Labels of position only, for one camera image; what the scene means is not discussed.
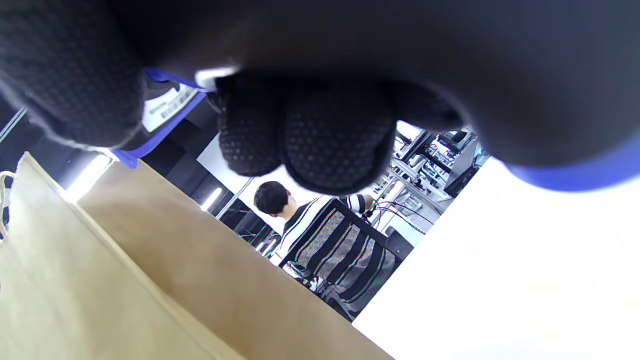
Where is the person's right hand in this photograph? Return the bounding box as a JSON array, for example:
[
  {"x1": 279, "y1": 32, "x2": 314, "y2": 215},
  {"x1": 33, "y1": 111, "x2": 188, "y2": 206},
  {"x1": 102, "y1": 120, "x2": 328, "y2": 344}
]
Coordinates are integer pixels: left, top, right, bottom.
[{"x1": 0, "y1": 0, "x2": 466, "y2": 196}]

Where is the black barcode scanner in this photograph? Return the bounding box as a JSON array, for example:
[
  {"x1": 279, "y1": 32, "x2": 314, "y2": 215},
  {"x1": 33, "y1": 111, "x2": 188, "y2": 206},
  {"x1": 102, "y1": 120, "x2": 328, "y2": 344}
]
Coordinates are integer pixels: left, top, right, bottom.
[{"x1": 110, "y1": 0, "x2": 640, "y2": 193}]

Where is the brown paper bag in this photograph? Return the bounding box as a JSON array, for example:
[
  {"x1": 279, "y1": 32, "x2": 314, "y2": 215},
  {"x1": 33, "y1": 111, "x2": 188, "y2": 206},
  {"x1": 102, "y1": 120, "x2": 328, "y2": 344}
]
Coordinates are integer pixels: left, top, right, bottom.
[{"x1": 0, "y1": 152, "x2": 396, "y2": 360}]

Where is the black mesh office chair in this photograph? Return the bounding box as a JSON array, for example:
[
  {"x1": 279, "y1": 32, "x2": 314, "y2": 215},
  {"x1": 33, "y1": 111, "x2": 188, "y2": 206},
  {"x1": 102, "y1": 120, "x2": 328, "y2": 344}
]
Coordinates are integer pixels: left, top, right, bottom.
[{"x1": 277, "y1": 197, "x2": 416, "y2": 322}]

